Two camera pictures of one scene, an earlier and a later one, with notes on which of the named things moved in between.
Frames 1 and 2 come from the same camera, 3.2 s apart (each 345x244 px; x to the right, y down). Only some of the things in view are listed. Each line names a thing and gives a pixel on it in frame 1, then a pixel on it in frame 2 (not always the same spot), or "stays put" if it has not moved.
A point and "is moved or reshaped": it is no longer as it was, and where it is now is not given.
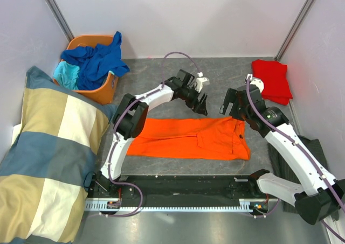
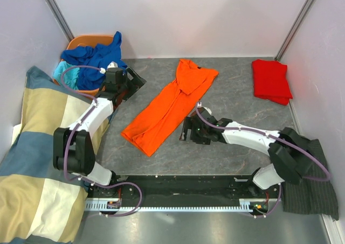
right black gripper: (231, 96) -> (188, 123)
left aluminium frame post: (52, 5) stays put
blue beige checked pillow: (46, 173) stays put
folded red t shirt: (274, 75) stays put
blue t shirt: (96, 63) stays put
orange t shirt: (219, 138) is moved or reshaped
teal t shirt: (66, 75) stays put
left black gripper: (198, 107) -> (136, 83)
